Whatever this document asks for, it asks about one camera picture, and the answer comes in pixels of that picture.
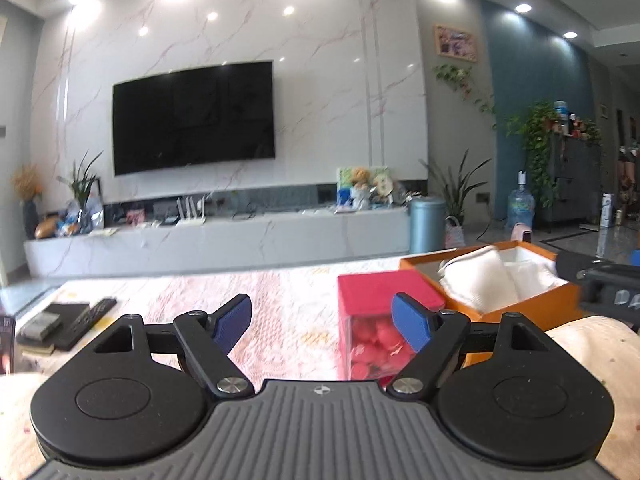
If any teddy bear bouquet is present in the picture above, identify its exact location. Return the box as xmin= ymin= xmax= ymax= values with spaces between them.
xmin=350 ymin=166 xmax=373 ymax=208

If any green picture board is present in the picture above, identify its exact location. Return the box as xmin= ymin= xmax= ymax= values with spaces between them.
xmin=336 ymin=165 xmax=391 ymax=206

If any beige towel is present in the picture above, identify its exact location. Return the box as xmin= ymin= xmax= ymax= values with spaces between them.
xmin=437 ymin=247 xmax=518 ymax=308

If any woven checkered bag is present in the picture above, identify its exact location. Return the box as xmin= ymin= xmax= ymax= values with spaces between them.
xmin=444 ymin=216 xmax=466 ymax=249

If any vase with yellow flowers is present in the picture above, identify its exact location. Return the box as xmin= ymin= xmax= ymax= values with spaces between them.
xmin=11 ymin=162 xmax=45 ymax=241

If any orange cardboard box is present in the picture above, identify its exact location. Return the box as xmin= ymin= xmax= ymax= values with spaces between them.
xmin=399 ymin=241 xmax=586 ymax=366

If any hanging vine plant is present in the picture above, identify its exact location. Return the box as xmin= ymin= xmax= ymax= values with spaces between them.
xmin=432 ymin=63 xmax=496 ymax=128

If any dark grey cabinet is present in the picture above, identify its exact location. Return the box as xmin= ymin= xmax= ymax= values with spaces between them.
xmin=540 ymin=132 xmax=603 ymax=223

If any trailing green cabinet plant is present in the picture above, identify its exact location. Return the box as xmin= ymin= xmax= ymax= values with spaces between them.
xmin=505 ymin=101 xmax=563 ymax=208

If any long-leaf potted plant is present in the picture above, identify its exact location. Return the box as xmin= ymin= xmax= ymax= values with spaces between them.
xmin=420 ymin=150 xmax=493 ymax=221

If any red box with clear front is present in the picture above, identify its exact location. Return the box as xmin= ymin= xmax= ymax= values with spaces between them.
xmin=336 ymin=270 xmax=447 ymax=387

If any black wall television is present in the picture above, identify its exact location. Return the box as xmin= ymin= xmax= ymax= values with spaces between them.
xmin=111 ymin=60 xmax=277 ymax=177

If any smartphone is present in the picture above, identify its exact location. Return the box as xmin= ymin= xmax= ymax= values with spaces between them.
xmin=0 ymin=315 xmax=16 ymax=376

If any green plant in glass vase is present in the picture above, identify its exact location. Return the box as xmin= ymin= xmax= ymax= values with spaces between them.
xmin=56 ymin=150 xmax=106 ymax=233

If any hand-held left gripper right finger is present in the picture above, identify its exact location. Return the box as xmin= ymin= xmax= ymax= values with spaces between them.
xmin=385 ymin=292 xmax=551 ymax=403

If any white upright appliance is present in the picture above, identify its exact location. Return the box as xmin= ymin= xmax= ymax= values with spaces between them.
xmin=598 ymin=192 xmax=617 ymax=231

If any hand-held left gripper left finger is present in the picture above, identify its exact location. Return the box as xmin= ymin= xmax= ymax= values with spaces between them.
xmin=92 ymin=294 xmax=253 ymax=401

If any blue trash can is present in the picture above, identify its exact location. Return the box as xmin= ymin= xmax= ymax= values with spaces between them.
xmin=409 ymin=196 xmax=447 ymax=255

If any black notebook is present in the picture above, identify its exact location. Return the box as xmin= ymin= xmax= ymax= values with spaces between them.
xmin=15 ymin=301 xmax=91 ymax=358

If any marble television cabinet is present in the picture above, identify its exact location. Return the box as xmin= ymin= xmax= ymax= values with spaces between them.
xmin=24 ymin=205 xmax=426 ymax=277

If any blue water jug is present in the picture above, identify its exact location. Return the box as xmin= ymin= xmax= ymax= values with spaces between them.
xmin=506 ymin=170 xmax=536 ymax=231

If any framed wall picture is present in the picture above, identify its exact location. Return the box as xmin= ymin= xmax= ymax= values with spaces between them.
xmin=434 ymin=23 xmax=476 ymax=64

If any black remote control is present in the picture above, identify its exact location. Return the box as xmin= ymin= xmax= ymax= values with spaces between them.
xmin=54 ymin=298 xmax=118 ymax=352

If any pile of pink balls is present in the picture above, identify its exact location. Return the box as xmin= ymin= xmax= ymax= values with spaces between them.
xmin=349 ymin=312 xmax=418 ymax=386

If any person's right leg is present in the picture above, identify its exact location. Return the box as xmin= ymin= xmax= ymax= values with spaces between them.
xmin=542 ymin=315 xmax=640 ymax=480

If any silver foil bag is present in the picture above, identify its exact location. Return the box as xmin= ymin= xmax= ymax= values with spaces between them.
xmin=87 ymin=195 xmax=105 ymax=231

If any white router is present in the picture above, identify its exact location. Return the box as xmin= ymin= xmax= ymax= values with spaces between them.
xmin=176 ymin=197 xmax=207 ymax=224

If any grey flat box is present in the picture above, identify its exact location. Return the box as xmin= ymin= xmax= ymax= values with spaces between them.
xmin=19 ymin=311 xmax=60 ymax=338

